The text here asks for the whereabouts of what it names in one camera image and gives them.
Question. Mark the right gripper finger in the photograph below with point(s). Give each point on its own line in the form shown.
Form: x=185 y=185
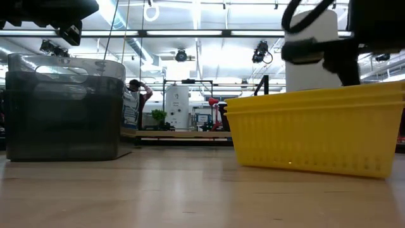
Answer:
x=346 y=63

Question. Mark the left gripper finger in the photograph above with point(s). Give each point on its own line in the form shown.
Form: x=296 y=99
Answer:
x=89 y=8

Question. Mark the grey translucent plastic basket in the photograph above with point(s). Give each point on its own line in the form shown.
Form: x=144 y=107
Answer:
x=63 y=126
x=95 y=63
x=104 y=82

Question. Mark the white LED light bar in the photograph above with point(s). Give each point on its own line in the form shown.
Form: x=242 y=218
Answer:
x=183 y=32

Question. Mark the person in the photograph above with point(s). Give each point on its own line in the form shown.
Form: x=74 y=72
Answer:
x=142 y=101

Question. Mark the green potted plant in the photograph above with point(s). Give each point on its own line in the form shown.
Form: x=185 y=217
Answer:
x=159 y=115

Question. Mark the white cylindrical tank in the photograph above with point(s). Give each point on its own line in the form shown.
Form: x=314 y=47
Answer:
x=177 y=107

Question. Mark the red desk lamp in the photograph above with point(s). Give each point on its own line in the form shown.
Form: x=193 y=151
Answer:
x=213 y=101

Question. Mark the small blue screen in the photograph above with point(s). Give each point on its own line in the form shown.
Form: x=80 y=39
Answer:
x=202 y=118

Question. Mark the silver ventilation duct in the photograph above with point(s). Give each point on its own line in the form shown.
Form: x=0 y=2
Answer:
x=117 y=19

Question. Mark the black ceiling camera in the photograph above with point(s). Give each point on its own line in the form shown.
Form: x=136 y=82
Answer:
x=181 y=55
x=383 y=57
x=261 y=50
x=52 y=47

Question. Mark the black metal shelf end frame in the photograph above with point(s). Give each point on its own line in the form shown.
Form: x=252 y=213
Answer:
x=262 y=85

